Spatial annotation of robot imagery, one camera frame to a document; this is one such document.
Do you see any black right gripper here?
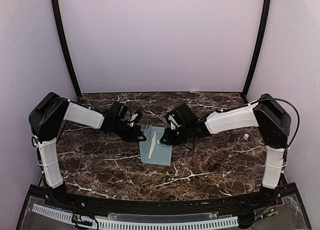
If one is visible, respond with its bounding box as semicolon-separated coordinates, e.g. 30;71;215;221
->
161;123;192;145

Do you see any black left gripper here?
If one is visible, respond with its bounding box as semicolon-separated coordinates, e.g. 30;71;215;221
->
113;120;147;142

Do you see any beige lined letter paper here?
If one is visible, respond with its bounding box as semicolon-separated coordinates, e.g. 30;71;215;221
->
148;131;157;159

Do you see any teal envelope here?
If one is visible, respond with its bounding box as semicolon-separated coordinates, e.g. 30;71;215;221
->
139;126;173;166

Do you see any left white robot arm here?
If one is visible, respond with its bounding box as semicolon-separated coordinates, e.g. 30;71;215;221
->
28;92;146;189

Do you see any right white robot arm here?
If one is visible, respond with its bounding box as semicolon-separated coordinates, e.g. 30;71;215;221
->
159;93;292;207

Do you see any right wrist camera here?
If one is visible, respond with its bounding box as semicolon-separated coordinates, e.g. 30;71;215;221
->
165;103;199;130

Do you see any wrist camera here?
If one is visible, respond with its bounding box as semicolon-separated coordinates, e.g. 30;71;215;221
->
109;102;143;127
165;103;199;130

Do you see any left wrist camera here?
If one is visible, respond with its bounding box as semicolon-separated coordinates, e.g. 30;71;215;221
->
109;102;143;127

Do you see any white slotted cable duct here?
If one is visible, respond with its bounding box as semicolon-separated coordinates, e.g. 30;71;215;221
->
32;204;239;230

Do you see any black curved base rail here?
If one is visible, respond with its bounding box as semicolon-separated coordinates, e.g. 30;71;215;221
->
38;188;282;216

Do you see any left black frame post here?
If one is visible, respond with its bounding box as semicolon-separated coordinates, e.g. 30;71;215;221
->
51;0;82;98

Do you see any black frame post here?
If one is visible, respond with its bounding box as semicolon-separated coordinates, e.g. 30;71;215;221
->
242;0;271;97
51;0;82;98

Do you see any right black frame post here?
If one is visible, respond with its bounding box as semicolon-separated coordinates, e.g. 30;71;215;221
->
242;0;271;97

